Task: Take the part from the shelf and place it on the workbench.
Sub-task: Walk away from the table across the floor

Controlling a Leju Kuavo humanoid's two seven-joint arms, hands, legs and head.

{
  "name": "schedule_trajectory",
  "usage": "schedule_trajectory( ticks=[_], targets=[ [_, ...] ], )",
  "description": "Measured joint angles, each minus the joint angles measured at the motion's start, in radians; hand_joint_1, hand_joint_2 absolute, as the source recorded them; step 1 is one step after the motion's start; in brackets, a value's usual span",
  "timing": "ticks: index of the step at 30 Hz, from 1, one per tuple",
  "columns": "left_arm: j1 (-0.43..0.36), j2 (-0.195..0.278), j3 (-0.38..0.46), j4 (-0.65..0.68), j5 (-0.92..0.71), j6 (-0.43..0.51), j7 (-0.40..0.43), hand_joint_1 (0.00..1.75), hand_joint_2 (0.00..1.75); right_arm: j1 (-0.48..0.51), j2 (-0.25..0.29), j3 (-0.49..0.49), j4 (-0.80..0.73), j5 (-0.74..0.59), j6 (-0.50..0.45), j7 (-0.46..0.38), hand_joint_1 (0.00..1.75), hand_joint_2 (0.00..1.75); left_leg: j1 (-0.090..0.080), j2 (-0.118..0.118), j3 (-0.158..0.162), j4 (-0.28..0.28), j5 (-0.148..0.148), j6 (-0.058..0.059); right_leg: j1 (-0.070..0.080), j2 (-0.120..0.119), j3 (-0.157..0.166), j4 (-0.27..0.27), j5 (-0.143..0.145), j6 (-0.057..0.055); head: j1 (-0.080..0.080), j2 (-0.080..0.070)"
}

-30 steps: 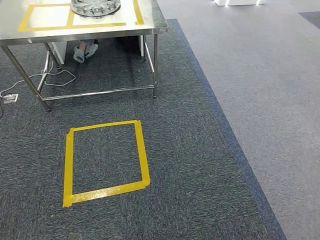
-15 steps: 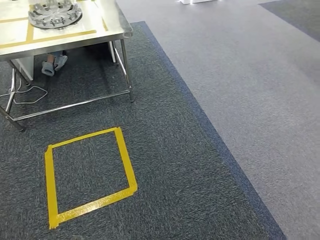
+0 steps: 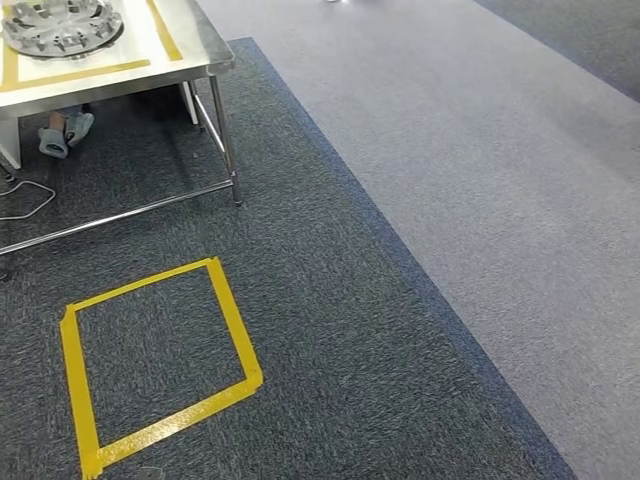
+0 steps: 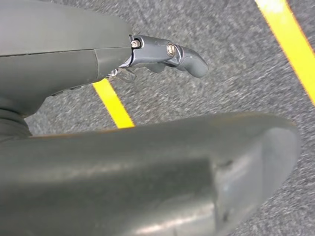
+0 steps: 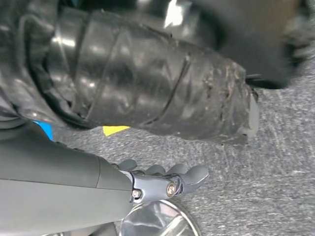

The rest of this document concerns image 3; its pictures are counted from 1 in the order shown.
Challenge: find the grey plastic wheel hubcap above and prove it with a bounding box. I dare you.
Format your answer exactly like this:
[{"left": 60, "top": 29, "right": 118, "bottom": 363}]
[{"left": 1, "top": 0, "right": 124, "bottom": 59}]

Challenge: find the steel workbench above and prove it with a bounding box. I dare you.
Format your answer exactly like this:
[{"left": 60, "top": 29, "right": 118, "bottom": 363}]
[{"left": 0, "top": 0, "right": 244, "bottom": 258}]

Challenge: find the yellow floor tape square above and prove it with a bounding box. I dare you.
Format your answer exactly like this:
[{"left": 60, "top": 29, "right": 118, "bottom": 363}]
[{"left": 60, "top": 256, "right": 264, "bottom": 480}]

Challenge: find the person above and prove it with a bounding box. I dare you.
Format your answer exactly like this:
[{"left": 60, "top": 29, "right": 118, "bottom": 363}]
[{"left": 38, "top": 109, "right": 95, "bottom": 160}]

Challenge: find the white floor cable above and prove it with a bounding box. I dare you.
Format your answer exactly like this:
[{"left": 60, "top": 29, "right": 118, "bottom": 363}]
[{"left": 0, "top": 178, "right": 57, "bottom": 222}]

